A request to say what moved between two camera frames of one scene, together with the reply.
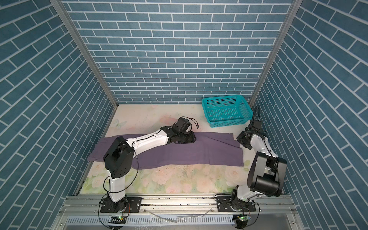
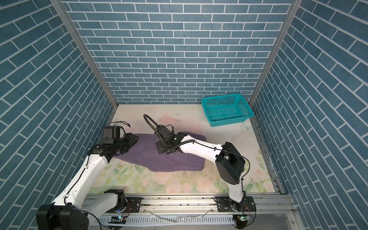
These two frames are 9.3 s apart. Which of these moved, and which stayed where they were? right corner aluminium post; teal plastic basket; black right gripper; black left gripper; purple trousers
Moved: black left gripper; purple trousers; black right gripper
Stayed: teal plastic basket; right corner aluminium post
